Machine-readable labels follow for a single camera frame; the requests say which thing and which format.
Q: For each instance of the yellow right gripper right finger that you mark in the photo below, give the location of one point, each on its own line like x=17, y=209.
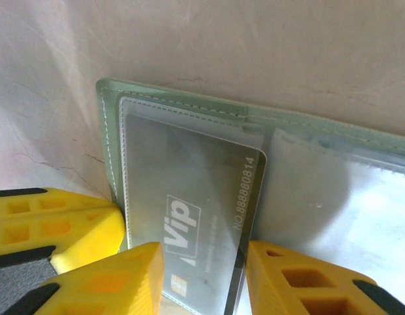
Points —
x=277, y=295

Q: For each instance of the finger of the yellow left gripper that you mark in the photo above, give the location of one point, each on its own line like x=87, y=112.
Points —
x=84, y=239
x=57, y=203

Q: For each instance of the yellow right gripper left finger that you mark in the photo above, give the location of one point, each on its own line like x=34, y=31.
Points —
x=123, y=282

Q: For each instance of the black VIP card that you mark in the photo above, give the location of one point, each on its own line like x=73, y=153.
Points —
x=195, y=170

